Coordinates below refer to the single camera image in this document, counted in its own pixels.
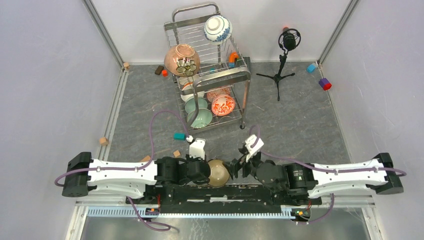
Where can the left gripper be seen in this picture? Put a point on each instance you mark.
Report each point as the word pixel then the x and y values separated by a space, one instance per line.
pixel 188 159

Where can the black microphone on tripod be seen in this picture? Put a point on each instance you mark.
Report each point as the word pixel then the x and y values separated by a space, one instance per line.
pixel 288 40

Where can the white bowl with orange rim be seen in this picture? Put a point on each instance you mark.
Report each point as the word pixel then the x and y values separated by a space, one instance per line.
pixel 187 84

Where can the teal block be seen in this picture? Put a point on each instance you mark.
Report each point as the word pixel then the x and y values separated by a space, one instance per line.
pixel 179 136

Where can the white blue floral bowl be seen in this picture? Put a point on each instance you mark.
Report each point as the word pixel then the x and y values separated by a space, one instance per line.
pixel 217 30

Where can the small red block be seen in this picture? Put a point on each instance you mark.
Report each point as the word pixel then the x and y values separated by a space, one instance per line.
pixel 164 73

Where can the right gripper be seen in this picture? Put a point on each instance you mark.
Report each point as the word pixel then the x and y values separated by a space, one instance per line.
pixel 233 166

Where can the orange arch block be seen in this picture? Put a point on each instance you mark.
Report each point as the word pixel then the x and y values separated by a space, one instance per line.
pixel 233 57

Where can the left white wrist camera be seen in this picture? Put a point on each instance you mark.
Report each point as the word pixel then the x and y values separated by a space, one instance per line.
pixel 196 147

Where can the copper bowl with floral motif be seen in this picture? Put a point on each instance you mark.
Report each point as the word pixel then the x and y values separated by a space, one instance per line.
pixel 182 60

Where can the dark bowl with lattice band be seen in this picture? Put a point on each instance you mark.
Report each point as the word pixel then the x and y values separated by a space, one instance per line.
pixel 219 175

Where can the red white patterned bowl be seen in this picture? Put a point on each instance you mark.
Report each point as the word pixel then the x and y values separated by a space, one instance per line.
pixel 223 105

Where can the celadon green front bowl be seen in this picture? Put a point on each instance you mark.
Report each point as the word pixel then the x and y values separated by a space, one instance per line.
pixel 203 119

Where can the small wooden cube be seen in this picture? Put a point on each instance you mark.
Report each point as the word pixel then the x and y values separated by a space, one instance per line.
pixel 177 154

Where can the steel two-tier dish rack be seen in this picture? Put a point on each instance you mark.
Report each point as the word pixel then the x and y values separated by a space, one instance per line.
pixel 215 70

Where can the light blue block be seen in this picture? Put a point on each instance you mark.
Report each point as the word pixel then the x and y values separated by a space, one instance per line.
pixel 311 68

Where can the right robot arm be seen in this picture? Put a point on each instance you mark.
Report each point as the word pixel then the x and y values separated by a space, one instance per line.
pixel 313 180

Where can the wooden cube at left edge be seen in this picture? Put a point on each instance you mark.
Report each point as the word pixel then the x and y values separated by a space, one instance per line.
pixel 103 141

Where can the long wooden block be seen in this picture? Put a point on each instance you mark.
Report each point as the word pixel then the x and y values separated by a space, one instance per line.
pixel 145 159

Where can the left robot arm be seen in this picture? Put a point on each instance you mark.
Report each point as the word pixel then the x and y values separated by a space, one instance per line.
pixel 86 174

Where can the brown block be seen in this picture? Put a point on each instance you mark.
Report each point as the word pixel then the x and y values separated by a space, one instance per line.
pixel 159 70

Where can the purple and red block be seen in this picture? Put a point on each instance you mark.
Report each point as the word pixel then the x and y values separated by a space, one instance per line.
pixel 325 84

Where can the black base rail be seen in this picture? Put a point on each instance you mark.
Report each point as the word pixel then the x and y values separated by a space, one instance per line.
pixel 228 199

